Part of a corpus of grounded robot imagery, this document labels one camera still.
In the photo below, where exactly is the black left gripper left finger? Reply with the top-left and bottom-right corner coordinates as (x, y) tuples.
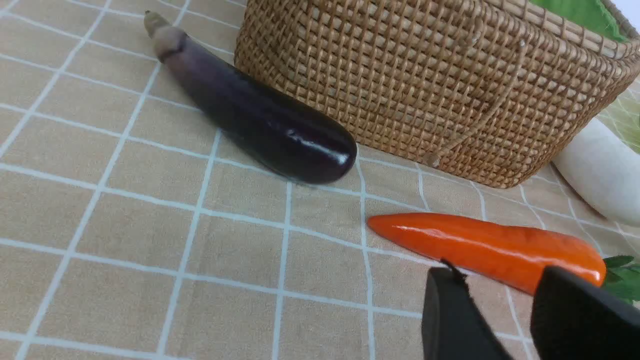
(422, 259), (512, 360)

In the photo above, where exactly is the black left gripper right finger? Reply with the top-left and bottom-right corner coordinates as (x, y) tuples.
(530, 266), (640, 360)

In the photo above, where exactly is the orange carrot with green leaves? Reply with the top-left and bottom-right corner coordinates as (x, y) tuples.
(366, 212), (639, 305)

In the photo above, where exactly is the green basket liner cloth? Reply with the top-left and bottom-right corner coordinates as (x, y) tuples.
(531, 0), (628, 43)

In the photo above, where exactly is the beige grid tablecloth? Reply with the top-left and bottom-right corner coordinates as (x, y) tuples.
(0, 0), (639, 360)

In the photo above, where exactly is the purple eggplant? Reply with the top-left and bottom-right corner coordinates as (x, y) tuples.
(143, 10), (358, 185)

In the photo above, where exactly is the woven wicker basket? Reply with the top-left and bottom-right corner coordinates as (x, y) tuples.
(234, 0), (639, 189)

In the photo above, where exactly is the white radish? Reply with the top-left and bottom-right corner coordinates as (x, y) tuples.
(551, 118), (640, 227)

